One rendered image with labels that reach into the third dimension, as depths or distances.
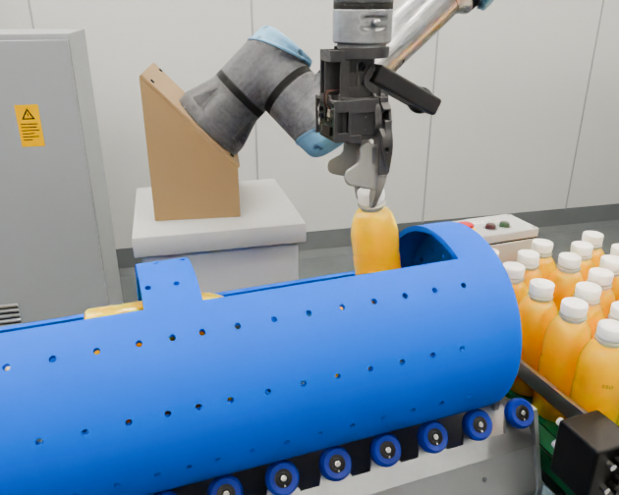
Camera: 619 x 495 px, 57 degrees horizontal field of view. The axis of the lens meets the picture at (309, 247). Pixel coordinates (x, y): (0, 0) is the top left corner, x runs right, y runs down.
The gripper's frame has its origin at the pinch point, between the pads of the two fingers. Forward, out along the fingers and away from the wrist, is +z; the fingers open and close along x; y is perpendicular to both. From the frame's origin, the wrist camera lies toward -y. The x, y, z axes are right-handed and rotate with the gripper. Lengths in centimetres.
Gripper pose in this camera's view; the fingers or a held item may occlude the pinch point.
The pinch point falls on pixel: (369, 193)
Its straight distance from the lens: 82.7
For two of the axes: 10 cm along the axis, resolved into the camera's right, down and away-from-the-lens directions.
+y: -9.4, 1.3, -3.2
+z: 0.0, 9.2, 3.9
